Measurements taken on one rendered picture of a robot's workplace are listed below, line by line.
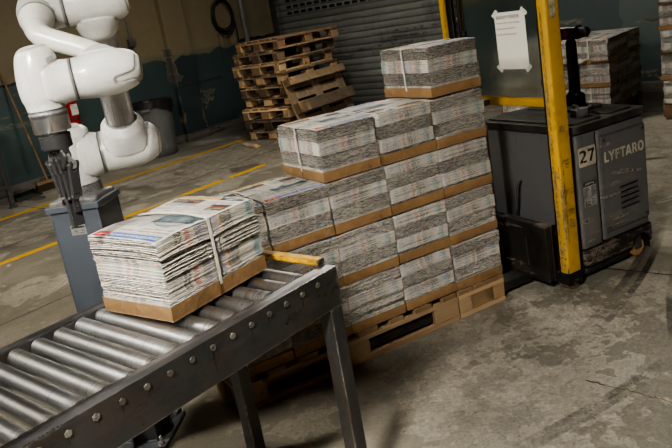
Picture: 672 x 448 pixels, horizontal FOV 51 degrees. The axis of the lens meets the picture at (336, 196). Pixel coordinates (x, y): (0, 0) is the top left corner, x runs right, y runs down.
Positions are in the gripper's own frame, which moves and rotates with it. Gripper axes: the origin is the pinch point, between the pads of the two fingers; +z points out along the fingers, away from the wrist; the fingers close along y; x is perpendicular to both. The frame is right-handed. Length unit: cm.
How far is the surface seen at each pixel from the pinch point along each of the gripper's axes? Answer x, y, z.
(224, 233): -33.7, -13.7, 16.7
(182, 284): -15.7, -15.1, 24.3
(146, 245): -9.6, -12.8, 11.3
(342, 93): -642, 463, 74
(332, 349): -51, -30, 58
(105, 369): 12.4, -18.7, 33.6
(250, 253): -42, -13, 26
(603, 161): -255, -34, 56
